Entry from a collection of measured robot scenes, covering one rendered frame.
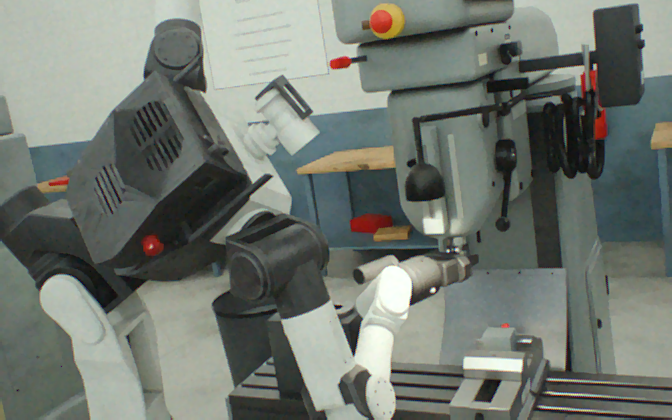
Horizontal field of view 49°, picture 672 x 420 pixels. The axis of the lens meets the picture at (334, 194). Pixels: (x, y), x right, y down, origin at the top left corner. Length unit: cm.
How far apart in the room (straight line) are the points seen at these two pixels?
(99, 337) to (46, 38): 691
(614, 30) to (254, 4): 518
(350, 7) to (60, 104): 695
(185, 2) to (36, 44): 686
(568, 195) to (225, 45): 518
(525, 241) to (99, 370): 109
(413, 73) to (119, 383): 81
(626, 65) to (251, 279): 93
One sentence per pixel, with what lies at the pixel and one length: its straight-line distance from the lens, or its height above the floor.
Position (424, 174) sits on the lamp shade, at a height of 149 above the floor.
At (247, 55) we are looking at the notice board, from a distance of 670.
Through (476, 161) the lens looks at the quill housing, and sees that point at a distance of 148.
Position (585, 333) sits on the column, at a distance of 206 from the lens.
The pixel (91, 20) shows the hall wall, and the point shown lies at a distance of 776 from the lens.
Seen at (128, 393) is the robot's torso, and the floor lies 116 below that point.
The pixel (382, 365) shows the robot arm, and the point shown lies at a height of 117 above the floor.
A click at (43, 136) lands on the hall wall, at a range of 845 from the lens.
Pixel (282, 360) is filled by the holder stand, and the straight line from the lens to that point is 181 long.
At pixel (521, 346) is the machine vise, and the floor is 103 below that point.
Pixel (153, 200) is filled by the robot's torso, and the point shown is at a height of 154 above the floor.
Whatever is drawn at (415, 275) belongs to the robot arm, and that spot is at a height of 127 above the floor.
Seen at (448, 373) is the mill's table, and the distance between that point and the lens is 182.
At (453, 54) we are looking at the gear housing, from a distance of 141.
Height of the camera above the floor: 173
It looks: 11 degrees down
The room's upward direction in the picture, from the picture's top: 9 degrees counter-clockwise
